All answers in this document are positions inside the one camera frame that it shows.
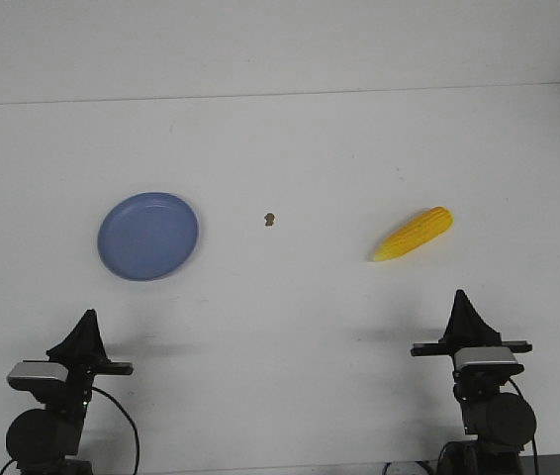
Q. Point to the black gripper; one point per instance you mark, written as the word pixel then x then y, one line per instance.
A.
pixel 476 330
pixel 82 342

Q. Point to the yellow corn cob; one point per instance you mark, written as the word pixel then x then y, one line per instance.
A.
pixel 414 233

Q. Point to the blue round plate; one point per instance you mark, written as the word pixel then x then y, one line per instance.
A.
pixel 148 236

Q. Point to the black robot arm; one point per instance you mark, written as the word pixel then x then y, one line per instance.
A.
pixel 46 440
pixel 501 423

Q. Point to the small brown table mark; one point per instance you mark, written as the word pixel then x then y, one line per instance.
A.
pixel 269 219

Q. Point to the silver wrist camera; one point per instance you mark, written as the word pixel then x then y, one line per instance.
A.
pixel 37 376
pixel 486 359

